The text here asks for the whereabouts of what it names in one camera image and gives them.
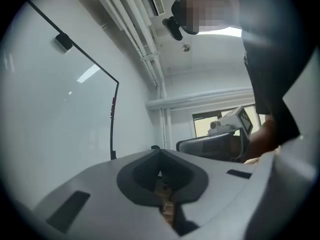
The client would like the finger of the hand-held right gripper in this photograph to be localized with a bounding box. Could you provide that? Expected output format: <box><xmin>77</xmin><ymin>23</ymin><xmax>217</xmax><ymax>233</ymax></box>
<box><xmin>176</xmin><ymin>131</ymin><xmax>236</xmax><ymax>160</ymax></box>

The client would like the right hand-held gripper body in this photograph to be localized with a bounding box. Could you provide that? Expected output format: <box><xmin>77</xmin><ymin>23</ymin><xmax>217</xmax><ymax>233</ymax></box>
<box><xmin>208</xmin><ymin>105</ymin><xmax>255</xmax><ymax>160</ymax></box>

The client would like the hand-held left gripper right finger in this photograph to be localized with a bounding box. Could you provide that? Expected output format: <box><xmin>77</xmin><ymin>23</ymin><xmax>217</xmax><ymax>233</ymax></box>
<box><xmin>159</xmin><ymin>148</ymin><xmax>256</xmax><ymax>237</ymax></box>

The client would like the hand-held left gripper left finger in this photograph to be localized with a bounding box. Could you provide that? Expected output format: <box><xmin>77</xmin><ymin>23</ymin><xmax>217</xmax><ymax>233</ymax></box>
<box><xmin>32</xmin><ymin>148</ymin><xmax>180</xmax><ymax>240</ymax></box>

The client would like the person's right forearm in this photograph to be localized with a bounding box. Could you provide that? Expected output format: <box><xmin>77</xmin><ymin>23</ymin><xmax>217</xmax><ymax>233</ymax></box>
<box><xmin>246</xmin><ymin>118</ymin><xmax>281</xmax><ymax>162</ymax></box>

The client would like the thick white pipe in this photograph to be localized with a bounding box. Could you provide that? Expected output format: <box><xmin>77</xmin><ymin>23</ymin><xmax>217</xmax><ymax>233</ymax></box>
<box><xmin>145</xmin><ymin>87</ymin><xmax>255</xmax><ymax>110</ymax></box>

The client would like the black t-shirt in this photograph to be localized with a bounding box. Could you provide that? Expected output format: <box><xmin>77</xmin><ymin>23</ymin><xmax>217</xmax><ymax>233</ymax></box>
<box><xmin>233</xmin><ymin>0</ymin><xmax>316</xmax><ymax>145</ymax></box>

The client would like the ceiling light panel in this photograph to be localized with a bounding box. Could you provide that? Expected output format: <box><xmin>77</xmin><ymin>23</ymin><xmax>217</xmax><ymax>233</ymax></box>
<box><xmin>197</xmin><ymin>26</ymin><xmax>243</xmax><ymax>38</ymax></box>

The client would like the person's face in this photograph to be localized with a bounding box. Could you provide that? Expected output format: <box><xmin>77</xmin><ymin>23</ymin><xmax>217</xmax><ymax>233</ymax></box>
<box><xmin>171</xmin><ymin>0</ymin><xmax>241</xmax><ymax>35</ymax></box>

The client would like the white ceiling pipe bundle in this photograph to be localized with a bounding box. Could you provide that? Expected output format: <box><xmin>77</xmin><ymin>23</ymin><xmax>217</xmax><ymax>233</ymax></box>
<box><xmin>94</xmin><ymin>0</ymin><xmax>167</xmax><ymax>95</ymax></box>

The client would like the black board clamp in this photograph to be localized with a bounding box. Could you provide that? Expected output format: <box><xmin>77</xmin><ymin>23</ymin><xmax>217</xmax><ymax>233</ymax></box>
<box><xmin>54</xmin><ymin>32</ymin><xmax>74</xmax><ymax>54</ymax></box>

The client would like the black head camera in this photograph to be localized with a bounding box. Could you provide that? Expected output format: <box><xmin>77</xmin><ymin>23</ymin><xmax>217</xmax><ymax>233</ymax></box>
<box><xmin>162</xmin><ymin>15</ymin><xmax>184</xmax><ymax>42</ymax></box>

